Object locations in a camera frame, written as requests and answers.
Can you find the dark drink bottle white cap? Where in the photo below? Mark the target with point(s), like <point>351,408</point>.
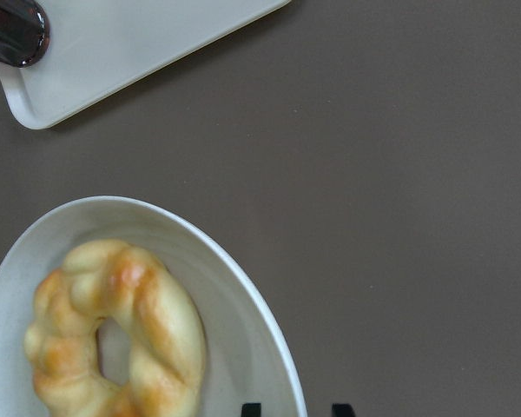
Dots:
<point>24,33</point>

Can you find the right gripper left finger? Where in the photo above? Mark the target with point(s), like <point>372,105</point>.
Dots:
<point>251,409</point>

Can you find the white plate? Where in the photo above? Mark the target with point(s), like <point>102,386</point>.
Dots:
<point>248,360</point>

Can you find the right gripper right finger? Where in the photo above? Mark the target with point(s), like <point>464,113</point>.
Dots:
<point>342,410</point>

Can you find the twisted glazed donut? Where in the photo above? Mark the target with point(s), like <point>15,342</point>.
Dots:
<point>112,279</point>

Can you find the cream rabbit tray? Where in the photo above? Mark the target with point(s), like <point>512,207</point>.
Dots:
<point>97,48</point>

